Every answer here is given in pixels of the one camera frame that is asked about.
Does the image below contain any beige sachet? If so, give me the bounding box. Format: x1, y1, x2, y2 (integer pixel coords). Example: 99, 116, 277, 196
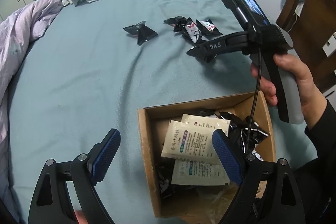
171, 114, 230, 186
161, 120, 221, 164

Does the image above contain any person's right hand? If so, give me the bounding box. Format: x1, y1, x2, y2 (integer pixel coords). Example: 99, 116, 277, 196
250, 54, 327, 129

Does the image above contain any pile black white snack packet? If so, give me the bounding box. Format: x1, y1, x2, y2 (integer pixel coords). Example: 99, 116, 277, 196
163, 15, 222, 44

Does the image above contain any brown wooden chair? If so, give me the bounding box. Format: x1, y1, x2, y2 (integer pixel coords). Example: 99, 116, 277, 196
276, 0, 335, 92

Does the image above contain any brown cardboard box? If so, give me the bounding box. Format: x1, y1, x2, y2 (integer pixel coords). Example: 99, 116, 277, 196
138, 93, 276, 223

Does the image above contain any teal bed sheet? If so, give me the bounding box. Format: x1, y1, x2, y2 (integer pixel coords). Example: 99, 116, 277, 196
8, 0, 255, 223

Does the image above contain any lilac duvet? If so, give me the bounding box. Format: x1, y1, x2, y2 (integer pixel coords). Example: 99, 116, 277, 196
1, 0, 63, 223

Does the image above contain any black cable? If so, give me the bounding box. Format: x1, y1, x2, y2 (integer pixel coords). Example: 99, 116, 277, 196
244, 48, 264, 156

